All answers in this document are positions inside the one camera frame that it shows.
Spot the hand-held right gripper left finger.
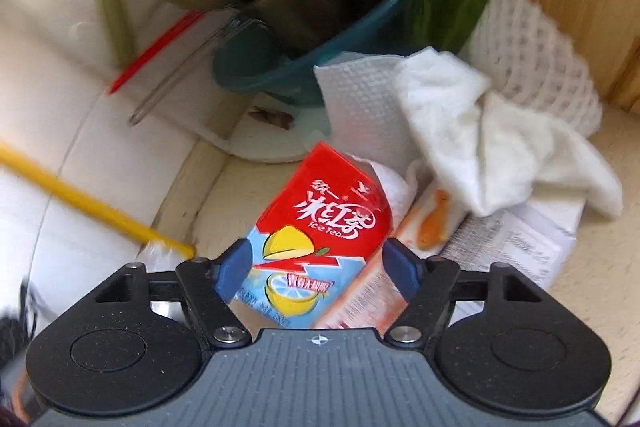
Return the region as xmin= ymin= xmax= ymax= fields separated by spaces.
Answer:
xmin=82 ymin=238 xmax=253 ymax=350

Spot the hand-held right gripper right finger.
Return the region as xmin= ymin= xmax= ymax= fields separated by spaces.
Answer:
xmin=382 ymin=238 xmax=561 ymax=350

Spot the red and blue tea carton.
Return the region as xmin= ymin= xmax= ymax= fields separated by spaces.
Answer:
xmin=231 ymin=142 xmax=394 ymax=331

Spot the orange and white box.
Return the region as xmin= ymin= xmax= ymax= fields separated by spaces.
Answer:
xmin=314 ymin=186 xmax=587 ymax=334

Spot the white dish rack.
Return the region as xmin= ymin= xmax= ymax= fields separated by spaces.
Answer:
xmin=0 ymin=0 xmax=332 ymax=166

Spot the white cloth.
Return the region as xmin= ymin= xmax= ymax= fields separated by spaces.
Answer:
xmin=394 ymin=46 xmax=624 ymax=221

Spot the yellow pipe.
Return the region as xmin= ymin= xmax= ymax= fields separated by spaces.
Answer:
xmin=0 ymin=141 xmax=197 ymax=261

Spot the blue plastic basin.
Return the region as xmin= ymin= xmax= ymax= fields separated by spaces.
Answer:
xmin=211 ymin=0 xmax=420 ymax=108

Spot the red chopstick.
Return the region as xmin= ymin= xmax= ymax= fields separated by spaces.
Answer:
xmin=108 ymin=11 xmax=202 ymax=96

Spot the white foam fruit net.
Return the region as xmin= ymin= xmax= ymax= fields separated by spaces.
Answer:
xmin=469 ymin=0 xmax=604 ymax=138

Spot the metal utensil handle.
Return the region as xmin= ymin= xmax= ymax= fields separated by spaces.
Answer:
xmin=129 ymin=19 xmax=257 ymax=126

